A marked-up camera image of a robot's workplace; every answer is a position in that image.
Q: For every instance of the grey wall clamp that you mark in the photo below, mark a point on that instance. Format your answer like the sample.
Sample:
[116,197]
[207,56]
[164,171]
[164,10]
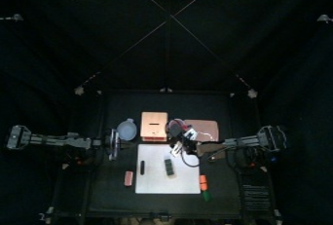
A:
[322,18]
[14,17]

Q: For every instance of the wooden box with slot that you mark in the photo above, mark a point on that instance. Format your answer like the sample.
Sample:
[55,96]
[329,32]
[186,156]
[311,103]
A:
[154,126]

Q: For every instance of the grey frame middle bracket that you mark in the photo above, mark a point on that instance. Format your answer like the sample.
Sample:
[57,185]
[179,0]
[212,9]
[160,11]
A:
[164,89]

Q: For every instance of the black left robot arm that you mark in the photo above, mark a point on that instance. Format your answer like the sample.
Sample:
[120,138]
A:
[52,140]

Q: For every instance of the red rimmed dark bowl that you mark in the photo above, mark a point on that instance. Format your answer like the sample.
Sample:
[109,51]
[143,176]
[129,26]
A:
[176,125]

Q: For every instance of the light blue plate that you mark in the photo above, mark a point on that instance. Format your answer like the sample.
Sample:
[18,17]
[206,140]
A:
[127,130]

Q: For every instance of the brown pink mat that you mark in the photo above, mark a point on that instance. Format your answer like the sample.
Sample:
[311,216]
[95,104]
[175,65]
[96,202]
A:
[207,127]

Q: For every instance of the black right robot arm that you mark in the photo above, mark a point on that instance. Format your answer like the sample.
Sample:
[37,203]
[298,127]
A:
[247,141]

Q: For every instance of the pink salmon nigiri toy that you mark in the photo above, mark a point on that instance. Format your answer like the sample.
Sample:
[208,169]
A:
[128,178]

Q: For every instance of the orange toy carrot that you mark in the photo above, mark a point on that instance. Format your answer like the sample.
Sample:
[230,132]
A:
[203,183]

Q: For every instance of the grey frame corner bracket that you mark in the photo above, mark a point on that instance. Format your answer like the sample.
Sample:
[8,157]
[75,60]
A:
[79,90]
[251,93]

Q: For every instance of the white cutting board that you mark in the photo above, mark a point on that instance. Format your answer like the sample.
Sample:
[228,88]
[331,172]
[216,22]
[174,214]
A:
[155,183]

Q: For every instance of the dark green sushi roll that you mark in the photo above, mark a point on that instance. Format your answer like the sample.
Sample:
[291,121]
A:
[168,168]

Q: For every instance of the white text label sticker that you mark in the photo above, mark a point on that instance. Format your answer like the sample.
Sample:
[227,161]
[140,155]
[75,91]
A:
[255,198]

